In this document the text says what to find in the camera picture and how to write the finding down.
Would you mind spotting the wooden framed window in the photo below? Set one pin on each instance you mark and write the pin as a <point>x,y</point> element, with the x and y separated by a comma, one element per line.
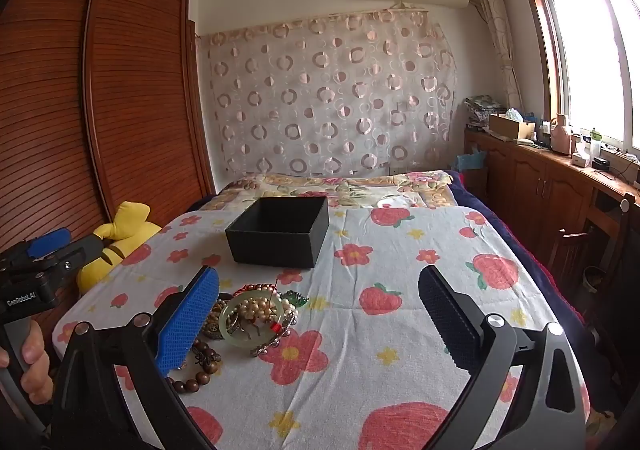
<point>590,55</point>

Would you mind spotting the white tissue box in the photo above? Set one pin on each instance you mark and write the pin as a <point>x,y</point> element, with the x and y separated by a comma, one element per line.
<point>580,160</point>

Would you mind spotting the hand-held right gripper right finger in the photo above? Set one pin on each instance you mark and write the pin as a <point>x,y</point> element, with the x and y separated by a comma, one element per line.
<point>450,325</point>

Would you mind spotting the strawberry print sheet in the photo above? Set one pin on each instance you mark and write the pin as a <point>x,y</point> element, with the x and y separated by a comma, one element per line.
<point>375,330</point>

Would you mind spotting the green capped bottle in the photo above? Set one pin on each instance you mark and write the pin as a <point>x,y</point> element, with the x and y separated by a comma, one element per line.
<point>595,145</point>

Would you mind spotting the navy blue blanket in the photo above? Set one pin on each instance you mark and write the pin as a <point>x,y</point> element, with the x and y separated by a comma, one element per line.
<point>510,240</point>

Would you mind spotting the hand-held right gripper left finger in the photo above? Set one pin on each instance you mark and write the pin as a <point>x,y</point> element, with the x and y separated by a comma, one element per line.
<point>185,325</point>

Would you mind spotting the green leaf pendant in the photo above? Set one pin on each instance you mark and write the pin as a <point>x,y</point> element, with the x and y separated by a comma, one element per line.
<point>297,301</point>

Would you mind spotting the pink kettle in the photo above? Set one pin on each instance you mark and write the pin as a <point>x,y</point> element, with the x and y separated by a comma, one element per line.
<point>560,137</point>

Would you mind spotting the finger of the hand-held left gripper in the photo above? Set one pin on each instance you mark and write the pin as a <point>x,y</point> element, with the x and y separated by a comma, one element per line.
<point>80,252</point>
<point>47,242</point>

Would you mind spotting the floral quilt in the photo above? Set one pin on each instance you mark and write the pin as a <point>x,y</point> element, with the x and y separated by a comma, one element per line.
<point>325,187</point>

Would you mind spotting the patterned window curtain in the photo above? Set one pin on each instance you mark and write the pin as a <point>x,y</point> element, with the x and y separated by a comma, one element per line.
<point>497,40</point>

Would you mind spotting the black box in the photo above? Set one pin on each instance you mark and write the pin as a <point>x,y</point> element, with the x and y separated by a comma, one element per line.
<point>260,245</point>

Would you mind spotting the dark wooden chair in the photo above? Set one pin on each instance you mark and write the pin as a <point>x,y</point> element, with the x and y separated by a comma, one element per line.
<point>600,240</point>

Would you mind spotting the blue paper bag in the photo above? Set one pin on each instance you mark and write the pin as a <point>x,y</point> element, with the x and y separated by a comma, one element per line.
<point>470,162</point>

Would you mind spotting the small trash bin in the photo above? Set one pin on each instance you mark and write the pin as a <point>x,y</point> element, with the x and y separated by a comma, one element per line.
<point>591,280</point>

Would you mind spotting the stack of folded cloths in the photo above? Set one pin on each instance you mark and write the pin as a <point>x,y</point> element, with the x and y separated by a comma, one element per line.
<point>482,110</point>

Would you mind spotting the wooden cabinet counter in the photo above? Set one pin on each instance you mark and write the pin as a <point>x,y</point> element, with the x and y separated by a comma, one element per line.
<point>530,185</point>

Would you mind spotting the person's left hand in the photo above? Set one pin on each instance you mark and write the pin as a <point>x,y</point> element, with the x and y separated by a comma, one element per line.
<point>35,355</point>

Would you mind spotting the yellow plush toy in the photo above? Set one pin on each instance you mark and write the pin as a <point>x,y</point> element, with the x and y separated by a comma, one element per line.
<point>125,240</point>

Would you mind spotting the small black device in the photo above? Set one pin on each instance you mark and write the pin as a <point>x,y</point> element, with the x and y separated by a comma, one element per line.
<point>601,164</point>

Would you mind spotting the brown wooden wardrobe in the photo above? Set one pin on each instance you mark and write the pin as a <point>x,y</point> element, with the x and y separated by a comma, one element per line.
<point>100,105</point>

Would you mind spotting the pale green jade bangle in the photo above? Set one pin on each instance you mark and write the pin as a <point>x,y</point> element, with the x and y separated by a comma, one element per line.
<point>235,337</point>

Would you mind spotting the cardboard box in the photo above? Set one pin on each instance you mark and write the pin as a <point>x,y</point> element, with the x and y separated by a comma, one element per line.
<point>507,127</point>

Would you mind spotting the circle patterned wall curtain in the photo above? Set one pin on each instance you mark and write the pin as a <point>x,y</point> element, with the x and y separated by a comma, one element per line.
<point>325,95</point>

